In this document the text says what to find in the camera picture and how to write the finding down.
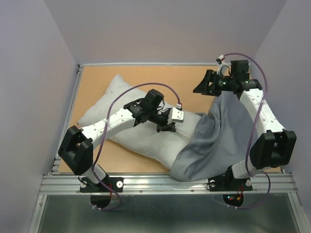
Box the grey pillowcase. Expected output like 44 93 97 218
169 92 253 182

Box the white pillow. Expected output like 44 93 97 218
77 75 201 169

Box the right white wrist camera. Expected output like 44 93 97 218
215 55 229 75

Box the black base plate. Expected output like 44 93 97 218
79 176 124 194
207 176 253 192

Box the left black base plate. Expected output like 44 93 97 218
79 176 124 194

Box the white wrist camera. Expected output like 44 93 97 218
215 55 229 75
168 107 184 124

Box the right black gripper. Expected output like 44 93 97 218
191 69 235 96

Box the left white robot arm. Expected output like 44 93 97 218
58 89 184 194

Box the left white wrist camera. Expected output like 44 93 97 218
168 107 184 124

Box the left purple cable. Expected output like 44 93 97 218
90 83 183 211

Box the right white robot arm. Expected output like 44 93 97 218
193 55 296 191

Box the metal front panel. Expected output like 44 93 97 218
38 194 299 233

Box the aluminium frame rail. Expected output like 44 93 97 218
39 173 298 195

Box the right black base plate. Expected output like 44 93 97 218
207 176 253 192

